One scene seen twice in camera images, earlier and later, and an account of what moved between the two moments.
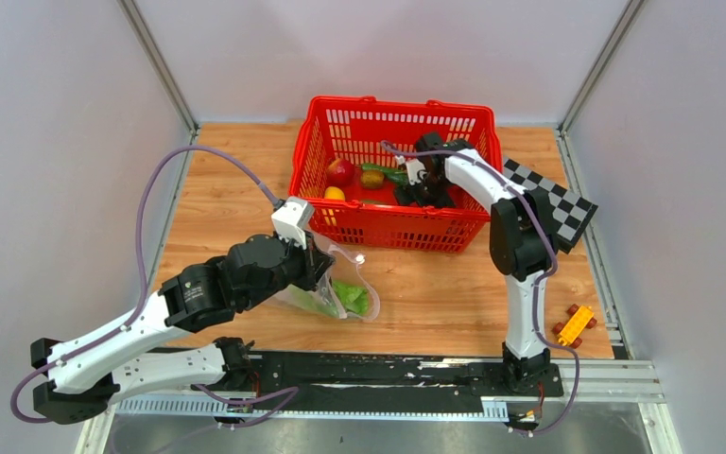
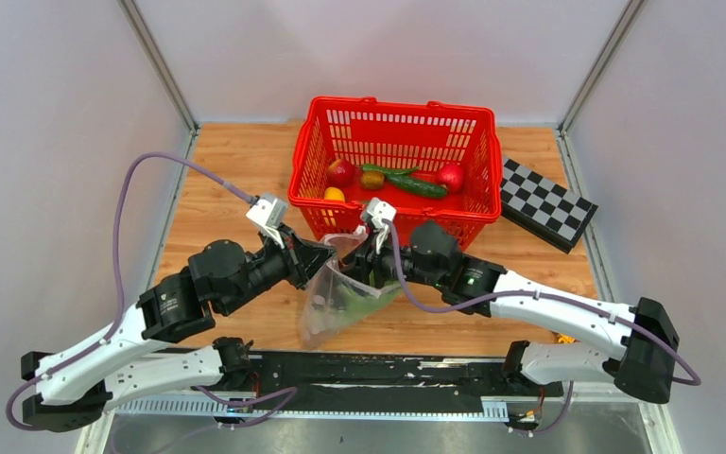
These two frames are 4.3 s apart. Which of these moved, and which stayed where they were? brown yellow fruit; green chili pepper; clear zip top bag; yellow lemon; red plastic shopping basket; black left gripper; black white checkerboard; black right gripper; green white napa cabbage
Moved: green white napa cabbage; black right gripper; clear zip top bag
Stayed: green chili pepper; yellow lemon; brown yellow fruit; black left gripper; black white checkerboard; red plastic shopping basket
